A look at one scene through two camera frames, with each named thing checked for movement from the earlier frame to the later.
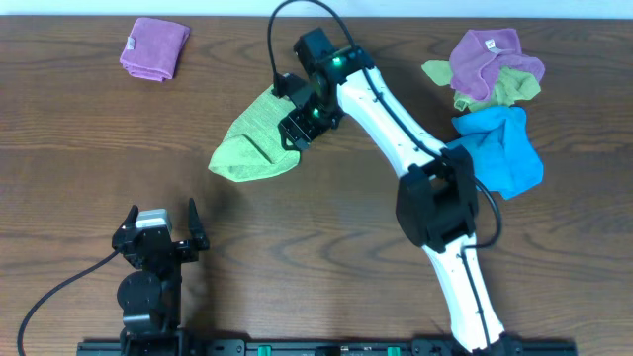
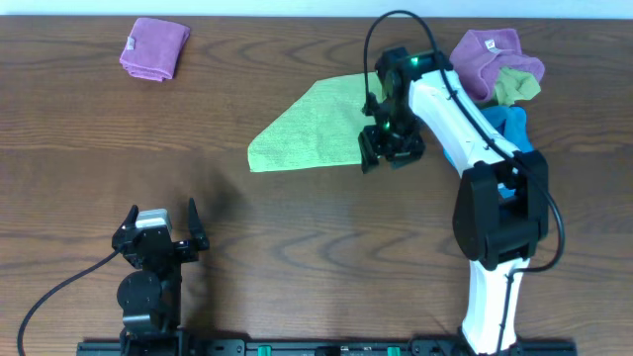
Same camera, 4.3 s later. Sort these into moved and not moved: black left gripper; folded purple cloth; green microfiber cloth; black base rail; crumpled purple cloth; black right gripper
Moved: green microfiber cloth; black right gripper
Not moved: black left gripper; crumpled purple cloth; black base rail; folded purple cloth
